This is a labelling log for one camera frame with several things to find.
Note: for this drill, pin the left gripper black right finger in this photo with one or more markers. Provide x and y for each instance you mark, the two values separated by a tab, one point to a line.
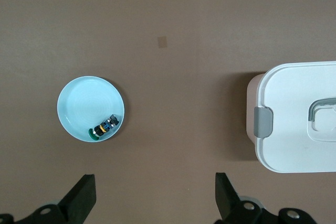
227	199

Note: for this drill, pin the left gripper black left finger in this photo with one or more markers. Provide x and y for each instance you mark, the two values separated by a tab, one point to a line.
78	200

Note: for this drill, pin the light blue round plate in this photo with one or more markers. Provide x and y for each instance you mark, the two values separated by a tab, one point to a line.
84	103

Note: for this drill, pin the white lidded storage box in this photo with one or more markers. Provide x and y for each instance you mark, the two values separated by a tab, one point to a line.
288	103

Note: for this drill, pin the brown tape patch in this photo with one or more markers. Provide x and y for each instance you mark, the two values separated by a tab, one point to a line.
162	42

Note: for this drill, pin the green push-button switch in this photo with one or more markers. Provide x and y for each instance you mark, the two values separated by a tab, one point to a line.
103	128

